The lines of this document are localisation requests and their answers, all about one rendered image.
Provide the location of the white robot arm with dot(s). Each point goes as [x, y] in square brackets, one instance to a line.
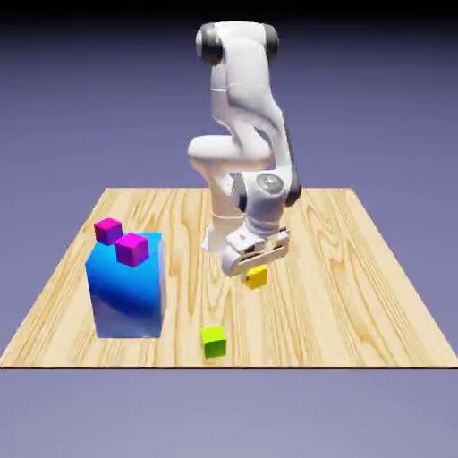
[247, 107]

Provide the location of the small green cube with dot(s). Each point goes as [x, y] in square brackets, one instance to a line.
[214, 341]

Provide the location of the small yellow cube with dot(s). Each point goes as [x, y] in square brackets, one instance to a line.
[257, 277]

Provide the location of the small magenta cube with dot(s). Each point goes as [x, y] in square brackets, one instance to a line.
[132, 249]
[108, 230]

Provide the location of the large blue box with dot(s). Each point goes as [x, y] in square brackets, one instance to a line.
[125, 290]

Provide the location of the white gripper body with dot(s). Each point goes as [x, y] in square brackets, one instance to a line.
[257, 254]

